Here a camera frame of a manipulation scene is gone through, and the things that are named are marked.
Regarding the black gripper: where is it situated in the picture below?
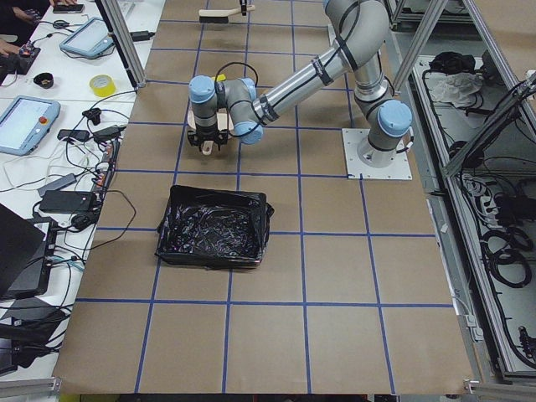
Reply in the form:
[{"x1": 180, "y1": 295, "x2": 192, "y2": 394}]
[{"x1": 187, "y1": 126, "x2": 229, "y2": 152}]

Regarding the beige plastic dustpan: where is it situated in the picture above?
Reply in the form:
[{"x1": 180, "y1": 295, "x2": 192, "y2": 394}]
[{"x1": 188, "y1": 104, "x2": 230, "y2": 156}]

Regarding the white hand brush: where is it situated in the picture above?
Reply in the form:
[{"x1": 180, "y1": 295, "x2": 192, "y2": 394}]
[{"x1": 198, "y1": 4, "x2": 255, "y2": 23}]

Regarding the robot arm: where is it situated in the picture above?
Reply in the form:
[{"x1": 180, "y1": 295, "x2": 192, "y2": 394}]
[{"x1": 188, "y1": 1, "x2": 412, "y2": 155}]

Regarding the black lined trash bin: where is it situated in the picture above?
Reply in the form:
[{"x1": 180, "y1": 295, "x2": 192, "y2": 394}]
[{"x1": 155, "y1": 185, "x2": 274, "y2": 269}]

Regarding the yellow tape roll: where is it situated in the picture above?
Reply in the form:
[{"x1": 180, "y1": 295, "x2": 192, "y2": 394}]
[{"x1": 89, "y1": 75, "x2": 116, "y2": 98}]

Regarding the blue teach pendant far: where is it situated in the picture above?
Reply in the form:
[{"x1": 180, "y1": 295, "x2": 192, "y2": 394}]
[{"x1": 59, "y1": 18, "x2": 114, "y2": 59}]

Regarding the blue teach pendant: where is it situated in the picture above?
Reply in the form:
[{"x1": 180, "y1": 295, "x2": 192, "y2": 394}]
[
  {"x1": 59, "y1": 18, "x2": 114, "y2": 59},
  {"x1": 1, "y1": 95, "x2": 61, "y2": 156}
]

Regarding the black power adapter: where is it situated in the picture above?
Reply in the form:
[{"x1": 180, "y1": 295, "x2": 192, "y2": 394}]
[{"x1": 39, "y1": 190, "x2": 96, "y2": 214}]

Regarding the blue teach pendant near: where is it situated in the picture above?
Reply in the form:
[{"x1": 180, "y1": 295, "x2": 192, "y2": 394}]
[{"x1": 1, "y1": 95, "x2": 61, "y2": 156}]

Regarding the black smartphone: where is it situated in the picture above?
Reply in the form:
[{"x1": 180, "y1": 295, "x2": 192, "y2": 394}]
[{"x1": 53, "y1": 3, "x2": 85, "y2": 13}]

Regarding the black laptop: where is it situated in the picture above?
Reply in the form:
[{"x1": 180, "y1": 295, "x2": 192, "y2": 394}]
[{"x1": 1, "y1": 206, "x2": 58, "y2": 301}]

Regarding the crumpled white cloth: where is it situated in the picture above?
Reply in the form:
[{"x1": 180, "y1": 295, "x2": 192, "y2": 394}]
[{"x1": 430, "y1": 72, "x2": 483, "y2": 108}]

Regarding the aluminium frame post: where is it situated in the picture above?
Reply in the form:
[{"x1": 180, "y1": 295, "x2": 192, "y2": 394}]
[{"x1": 95, "y1": 0, "x2": 147, "y2": 91}]

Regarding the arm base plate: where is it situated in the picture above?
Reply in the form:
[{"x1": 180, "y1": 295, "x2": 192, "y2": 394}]
[{"x1": 342, "y1": 128, "x2": 412, "y2": 181}]

